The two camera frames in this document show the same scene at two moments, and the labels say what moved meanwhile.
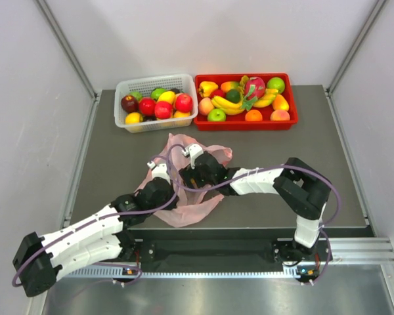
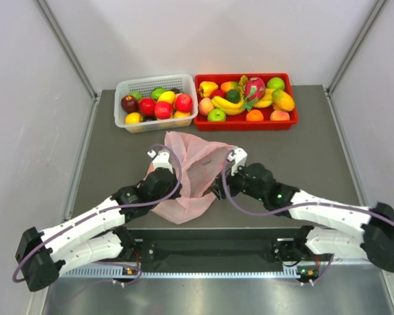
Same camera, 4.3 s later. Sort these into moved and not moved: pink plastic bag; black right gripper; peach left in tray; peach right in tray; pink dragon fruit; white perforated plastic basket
Moved: pink plastic bag; black right gripper
Not moved: peach left in tray; peach right in tray; white perforated plastic basket; pink dragon fruit
